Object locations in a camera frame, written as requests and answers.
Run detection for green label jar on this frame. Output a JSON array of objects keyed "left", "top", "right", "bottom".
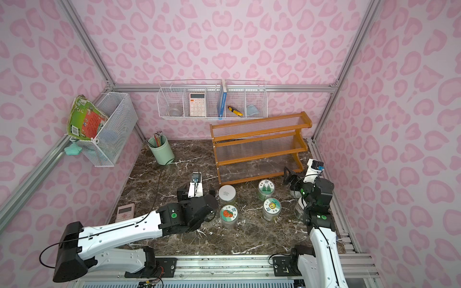
[
  {"left": 218, "top": 185, "right": 237, "bottom": 205},
  {"left": 258, "top": 180, "right": 275, "bottom": 201}
]

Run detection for white label jar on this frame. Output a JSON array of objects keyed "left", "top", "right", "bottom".
[{"left": 295, "top": 198, "right": 306, "bottom": 221}]

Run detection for sunflower label jar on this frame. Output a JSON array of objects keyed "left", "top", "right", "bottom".
[{"left": 263, "top": 198, "right": 282, "bottom": 222}]

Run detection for tomato label jar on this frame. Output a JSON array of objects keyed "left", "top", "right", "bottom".
[{"left": 220, "top": 205, "right": 238, "bottom": 229}]

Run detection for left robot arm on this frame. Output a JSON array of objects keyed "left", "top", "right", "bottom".
[{"left": 51, "top": 190, "right": 218, "bottom": 283}]

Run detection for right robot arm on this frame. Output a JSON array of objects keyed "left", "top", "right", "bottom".
[{"left": 283, "top": 167, "right": 348, "bottom": 288}]

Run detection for orange wooden three-tier shelf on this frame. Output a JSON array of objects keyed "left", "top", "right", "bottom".
[{"left": 210, "top": 112, "right": 313, "bottom": 185}]

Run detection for mint green pencil cup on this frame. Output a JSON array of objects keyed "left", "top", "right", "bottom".
[{"left": 147, "top": 135, "right": 175, "bottom": 166}]

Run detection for pink calculator on table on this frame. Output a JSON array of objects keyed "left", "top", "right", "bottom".
[{"left": 115, "top": 204, "right": 135, "bottom": 223}]

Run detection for coloured pencils in cup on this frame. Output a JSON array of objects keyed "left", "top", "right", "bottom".
[{"left": 152, "top": 131, "right": 163, "bottom": 148}]

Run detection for light blue cup in basket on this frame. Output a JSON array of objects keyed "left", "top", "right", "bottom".
[{"left": 246, "top": 104, "right": 259, "bottom": 118}]

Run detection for yellow black utility knife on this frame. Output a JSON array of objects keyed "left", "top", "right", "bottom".
[{"left": 228, "top": 106, "right": 244, "bottom": 118}]

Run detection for clear tape roll in basket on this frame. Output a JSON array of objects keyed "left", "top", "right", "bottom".
[{"left": 168, "top": 105, "right": 184, "bottom": 117}]

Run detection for white mesh side basket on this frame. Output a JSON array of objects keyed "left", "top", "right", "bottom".
[{"left": 76, "top": 92, "right": 138, "bottom": 168}]

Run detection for white orange calculator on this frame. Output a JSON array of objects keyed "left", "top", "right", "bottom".
[{"left": 189, "top": 92, "right": 206, "bottom": 117}]

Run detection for blue book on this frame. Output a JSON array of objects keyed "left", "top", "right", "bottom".
[{"left": 217, "top": 79, "right": 228, "bottom": 120}]

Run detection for mint star shaped hook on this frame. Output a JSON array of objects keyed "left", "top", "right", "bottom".
[{"left": 64, "top": 142, "right": 83, "bottom": 156}]

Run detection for green red snack packet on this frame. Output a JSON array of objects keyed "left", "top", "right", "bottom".
[{"left": 67, "top": 95, "right": 109, "bottom": 140}]

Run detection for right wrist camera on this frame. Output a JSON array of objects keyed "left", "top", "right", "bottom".
[{"left": 303, "top": 158, "right": 324, "bottom": 183}]

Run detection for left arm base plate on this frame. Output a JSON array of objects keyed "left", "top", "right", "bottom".
[{"left": 124, "top": 258, "right": 178, "bottom": 279}]

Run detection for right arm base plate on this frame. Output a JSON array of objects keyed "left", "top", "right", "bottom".
[{"left": 269, "top": 254, "right": 301, "bottom": 277}]

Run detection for white wire wall basket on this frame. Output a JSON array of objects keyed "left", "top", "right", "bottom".
[{"left": 157, "top": 79, "right": 268, "bottom": 120}]

